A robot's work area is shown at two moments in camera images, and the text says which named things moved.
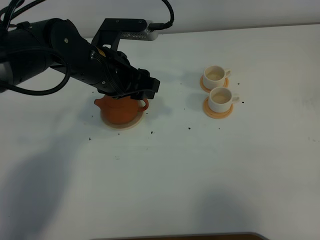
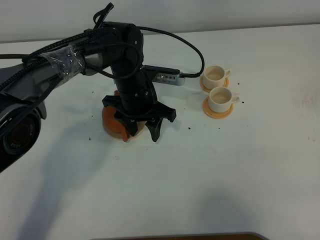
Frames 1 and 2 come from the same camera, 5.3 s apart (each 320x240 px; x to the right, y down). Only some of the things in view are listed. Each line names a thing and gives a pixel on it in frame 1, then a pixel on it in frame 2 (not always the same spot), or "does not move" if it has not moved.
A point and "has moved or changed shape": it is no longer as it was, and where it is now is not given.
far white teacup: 214,77 does not move
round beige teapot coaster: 124,126 → 141,126
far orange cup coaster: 226,84 does not move
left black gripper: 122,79 → 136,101
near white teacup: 221,100 does not move
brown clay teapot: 120,111 has moved or changed shape
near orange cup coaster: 215,114 does not move
